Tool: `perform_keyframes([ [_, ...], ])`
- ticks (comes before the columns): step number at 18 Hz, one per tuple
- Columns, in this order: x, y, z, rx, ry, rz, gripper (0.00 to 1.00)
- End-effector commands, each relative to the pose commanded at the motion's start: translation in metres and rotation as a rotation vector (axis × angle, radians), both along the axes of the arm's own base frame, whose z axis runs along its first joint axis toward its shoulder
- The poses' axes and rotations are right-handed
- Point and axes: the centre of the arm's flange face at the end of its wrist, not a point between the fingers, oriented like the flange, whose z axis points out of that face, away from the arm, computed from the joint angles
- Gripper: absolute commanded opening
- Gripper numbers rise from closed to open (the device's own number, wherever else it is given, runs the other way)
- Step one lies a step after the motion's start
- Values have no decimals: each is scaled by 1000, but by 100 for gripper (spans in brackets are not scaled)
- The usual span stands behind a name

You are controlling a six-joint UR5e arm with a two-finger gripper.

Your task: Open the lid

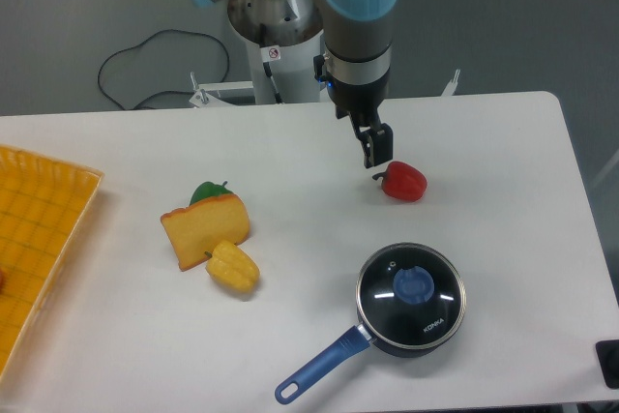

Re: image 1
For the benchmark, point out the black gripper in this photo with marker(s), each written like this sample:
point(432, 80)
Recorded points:
point(357, 89)

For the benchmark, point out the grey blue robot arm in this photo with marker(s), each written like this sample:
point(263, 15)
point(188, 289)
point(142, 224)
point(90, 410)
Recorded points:
point(354, 30)

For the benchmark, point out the glass pot lid blue knob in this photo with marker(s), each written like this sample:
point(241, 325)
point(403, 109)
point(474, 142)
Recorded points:
point(410, 299)

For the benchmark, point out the red toy bell pepper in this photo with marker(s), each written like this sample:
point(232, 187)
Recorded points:
point(402, 181)

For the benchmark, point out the green toy bell pepper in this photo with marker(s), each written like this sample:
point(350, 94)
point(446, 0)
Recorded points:
point(209, 189)

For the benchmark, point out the yellow toy bell pepper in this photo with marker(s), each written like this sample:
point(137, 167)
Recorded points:
point(232, 268)

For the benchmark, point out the toy cake slice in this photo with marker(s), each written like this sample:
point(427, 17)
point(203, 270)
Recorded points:
point(195, 231)

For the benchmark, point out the black object at table edge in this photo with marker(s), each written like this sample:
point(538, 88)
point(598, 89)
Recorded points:
point(608, 352)

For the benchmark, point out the yellow plastic basket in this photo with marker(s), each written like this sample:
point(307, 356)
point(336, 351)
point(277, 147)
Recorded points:
point(43, 202)

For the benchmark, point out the white table clamp bracket right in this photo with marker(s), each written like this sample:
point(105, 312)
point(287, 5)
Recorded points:
point(451, 86)

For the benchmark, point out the white table clamp bracket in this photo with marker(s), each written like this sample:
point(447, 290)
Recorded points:
point(451, 86)
point(224, 94)

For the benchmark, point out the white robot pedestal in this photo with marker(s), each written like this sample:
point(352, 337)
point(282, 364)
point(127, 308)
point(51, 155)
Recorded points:
point(282, 37)

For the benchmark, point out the white table clamp bracket left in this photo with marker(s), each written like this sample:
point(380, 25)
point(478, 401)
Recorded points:
point(224, 94)

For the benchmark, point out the blue saucepan with handle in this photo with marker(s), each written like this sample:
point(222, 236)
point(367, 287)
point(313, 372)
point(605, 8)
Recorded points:
point(338, 355)

